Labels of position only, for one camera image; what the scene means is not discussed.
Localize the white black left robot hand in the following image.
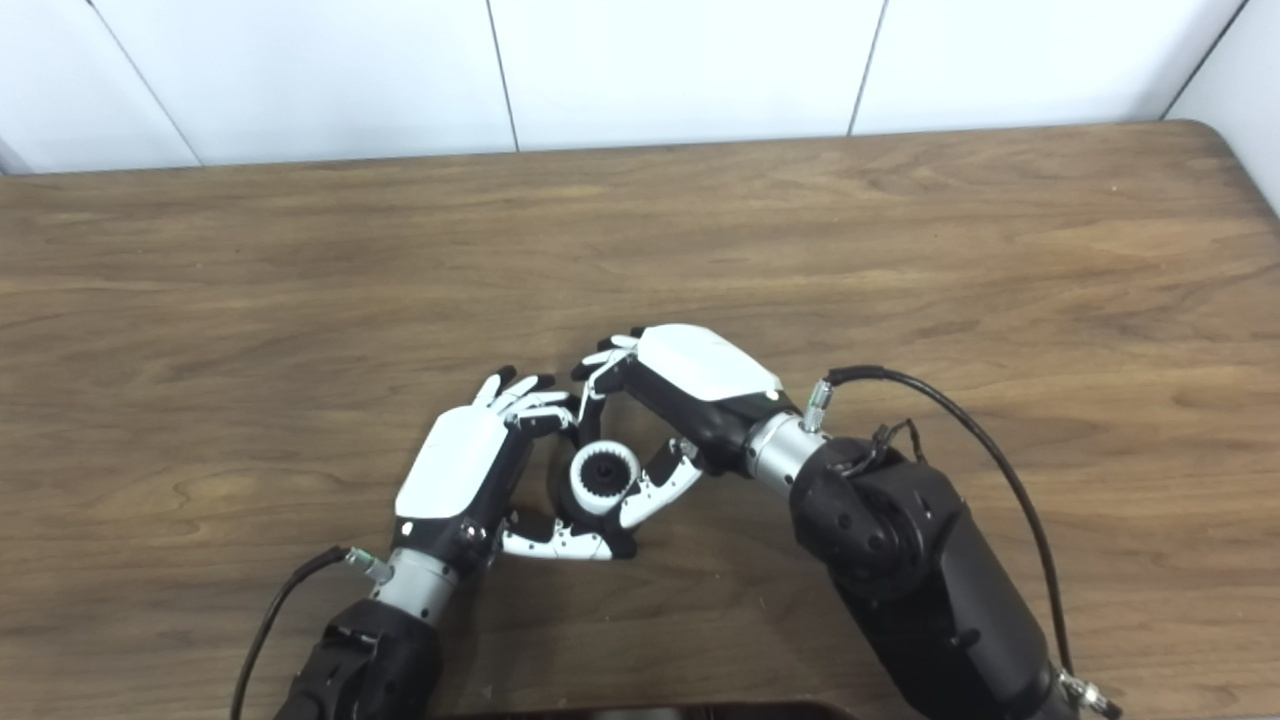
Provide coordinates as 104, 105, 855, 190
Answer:
393, 366, 638, 576

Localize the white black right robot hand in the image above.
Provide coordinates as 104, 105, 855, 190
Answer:
571, 323, 801, 531

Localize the white plastic ring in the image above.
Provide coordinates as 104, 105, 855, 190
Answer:
569, 439, 639, 517

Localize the round black gear part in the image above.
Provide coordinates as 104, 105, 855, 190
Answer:
550, 452, 641, 546

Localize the thin black right arm wire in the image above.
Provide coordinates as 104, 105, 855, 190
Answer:
840, 418, 926, 477

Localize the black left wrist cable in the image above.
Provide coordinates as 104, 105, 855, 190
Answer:
230, 545, 393, 720

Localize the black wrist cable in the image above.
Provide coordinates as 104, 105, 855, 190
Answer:
230, 545, 393, 720
805, 366, 1123, 720

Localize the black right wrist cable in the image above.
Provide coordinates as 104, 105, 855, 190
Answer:
805, 366, 1123, 720

